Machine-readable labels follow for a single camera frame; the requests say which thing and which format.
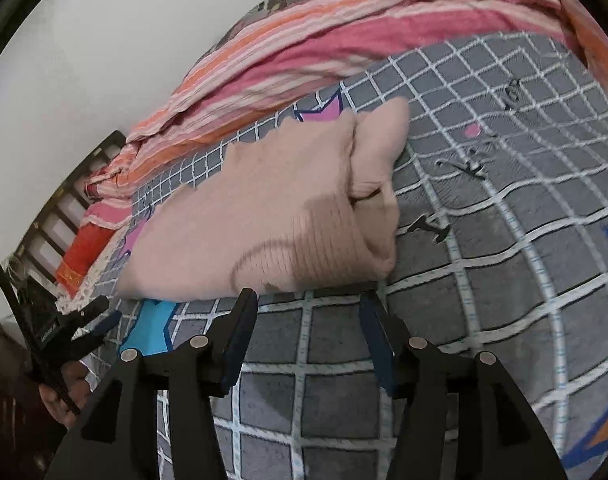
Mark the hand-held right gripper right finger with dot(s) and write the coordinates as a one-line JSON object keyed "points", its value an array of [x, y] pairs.
{"points": [[378, 355]]}

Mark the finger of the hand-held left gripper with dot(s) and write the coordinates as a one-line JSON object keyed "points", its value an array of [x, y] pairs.
{"points": [[101, 327], [86, 310]]}

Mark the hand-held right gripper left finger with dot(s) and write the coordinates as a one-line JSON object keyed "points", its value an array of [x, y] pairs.
{"points": [[236, 350]]}

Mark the pink knit sweater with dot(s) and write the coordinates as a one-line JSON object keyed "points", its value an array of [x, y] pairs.
{"points": [[264, 210]]}

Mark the person's left hand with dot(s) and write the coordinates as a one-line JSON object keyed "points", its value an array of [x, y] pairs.
{"points": [[71, 385]]}

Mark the red pillow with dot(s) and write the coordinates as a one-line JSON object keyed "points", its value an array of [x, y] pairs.
{"points": [[84, 260]]}

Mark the grey checked star blanket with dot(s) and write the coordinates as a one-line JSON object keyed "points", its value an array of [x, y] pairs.
{"points": [[483, 285]]}

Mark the dark wooden headboard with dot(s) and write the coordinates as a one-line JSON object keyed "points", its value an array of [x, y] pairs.
{"points": [[106, 142]]}

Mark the pink striped quilt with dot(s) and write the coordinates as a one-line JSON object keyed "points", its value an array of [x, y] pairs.
{"points": [[334, 50]]}

